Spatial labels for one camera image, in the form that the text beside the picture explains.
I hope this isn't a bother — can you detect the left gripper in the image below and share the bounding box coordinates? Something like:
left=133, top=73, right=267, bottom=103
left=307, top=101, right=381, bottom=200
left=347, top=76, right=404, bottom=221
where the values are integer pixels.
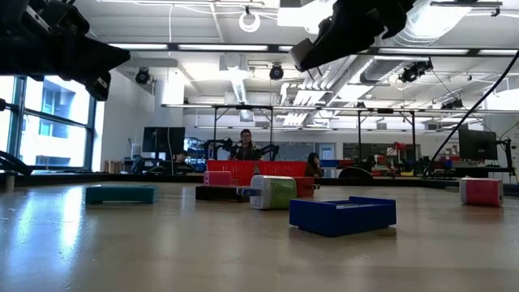
left=0, top=0, right=131, bottom=102

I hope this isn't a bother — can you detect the red background machine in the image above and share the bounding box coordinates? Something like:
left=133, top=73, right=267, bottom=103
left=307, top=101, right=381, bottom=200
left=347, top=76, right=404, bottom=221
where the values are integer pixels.
left=375, top=141, right=409, bottom=176

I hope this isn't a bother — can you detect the black computer monitor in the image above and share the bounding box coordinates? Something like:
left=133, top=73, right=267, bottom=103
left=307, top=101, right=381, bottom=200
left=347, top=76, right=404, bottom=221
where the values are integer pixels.
left=457, top=127, right=500, bottom=162
left=141, top=126, right=187, bottom=155

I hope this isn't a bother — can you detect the long ceiling light fixture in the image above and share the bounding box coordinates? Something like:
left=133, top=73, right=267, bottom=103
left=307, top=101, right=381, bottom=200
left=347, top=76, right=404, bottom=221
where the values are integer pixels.
left=107, top=41, right=519, bottom=57

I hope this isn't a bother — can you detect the black arched frame handle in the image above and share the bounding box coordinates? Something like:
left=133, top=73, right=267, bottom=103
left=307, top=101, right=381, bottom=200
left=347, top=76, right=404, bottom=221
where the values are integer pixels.
left=337, top=166, right=375, bottom=180

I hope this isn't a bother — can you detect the black window frame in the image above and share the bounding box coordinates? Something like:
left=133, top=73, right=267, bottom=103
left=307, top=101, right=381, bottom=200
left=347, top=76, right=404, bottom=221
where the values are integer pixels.
left=0, top=75, right=99, bottom=174

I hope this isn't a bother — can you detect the silver ventilation duct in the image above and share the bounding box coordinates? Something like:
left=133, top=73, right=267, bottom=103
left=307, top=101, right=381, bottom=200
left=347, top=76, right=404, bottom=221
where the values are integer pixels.
left=358, top=0, right=475, bottom=84

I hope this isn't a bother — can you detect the black rectangular box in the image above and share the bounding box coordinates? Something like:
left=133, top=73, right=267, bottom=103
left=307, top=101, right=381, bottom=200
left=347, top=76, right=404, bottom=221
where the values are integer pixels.
left=195, top=184, right=250, bottom=203

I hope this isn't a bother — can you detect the red plastic basket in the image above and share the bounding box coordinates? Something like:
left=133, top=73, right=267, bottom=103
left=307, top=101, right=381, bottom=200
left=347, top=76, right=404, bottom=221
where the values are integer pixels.
left=255, top=160, right=308, bottom=178
left=206, top=159, right=258, bottom=187

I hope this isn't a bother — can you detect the white cable coil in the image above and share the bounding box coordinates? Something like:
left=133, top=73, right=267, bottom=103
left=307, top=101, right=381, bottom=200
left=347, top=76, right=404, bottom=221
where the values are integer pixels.
left=238, top=11, right=262, bottom=34

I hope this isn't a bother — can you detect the black background rig frame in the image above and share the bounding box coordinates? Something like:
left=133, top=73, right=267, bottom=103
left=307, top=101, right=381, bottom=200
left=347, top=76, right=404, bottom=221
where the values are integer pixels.
left=356, top=107, right=418, bottom=163
left=211, top=104, right=275, bottom=161

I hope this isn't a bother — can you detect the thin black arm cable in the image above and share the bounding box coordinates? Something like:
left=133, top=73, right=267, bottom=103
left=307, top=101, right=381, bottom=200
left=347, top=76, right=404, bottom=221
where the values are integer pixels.
left=422, top=49, right=519, bottom=179

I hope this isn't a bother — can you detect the green white plug charger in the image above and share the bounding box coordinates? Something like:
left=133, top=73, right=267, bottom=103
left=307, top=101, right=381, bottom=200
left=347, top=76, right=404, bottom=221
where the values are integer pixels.
left=236, top=174, right=298, bottom=211

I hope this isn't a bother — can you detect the red white plug charger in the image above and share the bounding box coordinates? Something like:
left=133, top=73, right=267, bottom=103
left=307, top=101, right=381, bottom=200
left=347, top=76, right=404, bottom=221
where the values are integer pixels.
left=459, top=177, right=505, bottom=208

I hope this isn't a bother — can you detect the black ceiling dome camera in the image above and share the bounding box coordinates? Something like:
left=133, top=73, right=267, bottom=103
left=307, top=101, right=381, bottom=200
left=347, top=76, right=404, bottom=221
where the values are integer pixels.
left=135, top=67, right=152, bottom=86
left=268, top=63, right=285, bottom=81

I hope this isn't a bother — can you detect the person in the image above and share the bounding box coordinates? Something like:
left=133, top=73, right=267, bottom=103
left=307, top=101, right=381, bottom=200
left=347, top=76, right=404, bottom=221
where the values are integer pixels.
left=304, top=151, right=324, bottom=179
left=174, top=149, right=195, bottom=164
left=228, top=128, right=265, bottom=162

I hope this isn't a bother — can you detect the brown cardboard box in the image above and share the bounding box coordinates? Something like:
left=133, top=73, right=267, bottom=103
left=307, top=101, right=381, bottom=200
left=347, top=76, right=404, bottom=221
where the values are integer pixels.
left=103, top=160, right=125, bottom=174

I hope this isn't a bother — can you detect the thick black cable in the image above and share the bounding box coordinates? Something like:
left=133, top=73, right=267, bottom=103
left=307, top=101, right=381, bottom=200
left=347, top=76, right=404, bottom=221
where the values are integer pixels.
left=0, top=149, right=34, bottom=177

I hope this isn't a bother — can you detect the turquoise rectangular box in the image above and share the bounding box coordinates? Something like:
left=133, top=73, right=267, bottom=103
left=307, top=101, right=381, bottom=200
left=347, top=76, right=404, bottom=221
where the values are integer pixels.
left=84, top=184, right=160, bottom=206

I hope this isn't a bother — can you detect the pink plug charger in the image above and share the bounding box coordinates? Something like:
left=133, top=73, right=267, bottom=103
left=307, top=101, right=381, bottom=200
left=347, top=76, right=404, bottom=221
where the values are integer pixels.
left=203, top=170, right=235, bottom=187

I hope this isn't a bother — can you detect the dark blue box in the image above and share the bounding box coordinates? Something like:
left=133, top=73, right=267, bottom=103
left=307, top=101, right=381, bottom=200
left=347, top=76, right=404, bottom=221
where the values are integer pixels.
left=288, top=195, right=398, bottom=238

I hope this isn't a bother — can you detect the black ceiling camera cluster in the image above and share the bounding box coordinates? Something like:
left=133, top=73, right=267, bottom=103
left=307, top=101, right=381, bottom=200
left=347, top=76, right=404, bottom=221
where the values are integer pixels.
left=398, top=59, right=434, bottom=84

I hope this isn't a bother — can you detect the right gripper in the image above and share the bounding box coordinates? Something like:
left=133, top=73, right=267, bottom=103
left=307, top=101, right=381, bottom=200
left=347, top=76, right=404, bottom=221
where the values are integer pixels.
left=289, top=0, right=418, bottom=74

